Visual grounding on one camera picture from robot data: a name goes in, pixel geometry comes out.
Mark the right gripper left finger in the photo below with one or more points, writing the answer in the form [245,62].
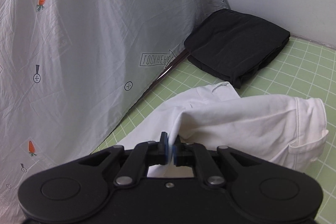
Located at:
[81,191]

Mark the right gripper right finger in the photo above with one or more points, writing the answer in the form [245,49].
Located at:
[258,191]

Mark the folded black garment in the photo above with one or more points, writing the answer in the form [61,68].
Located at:
[233,46]

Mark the green grid cutting mat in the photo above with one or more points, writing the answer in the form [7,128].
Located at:
[303,69]

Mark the white trousers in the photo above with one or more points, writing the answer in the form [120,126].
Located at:
[288,131]

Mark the white carrot-print sheet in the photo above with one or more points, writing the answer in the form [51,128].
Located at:
[70,71]

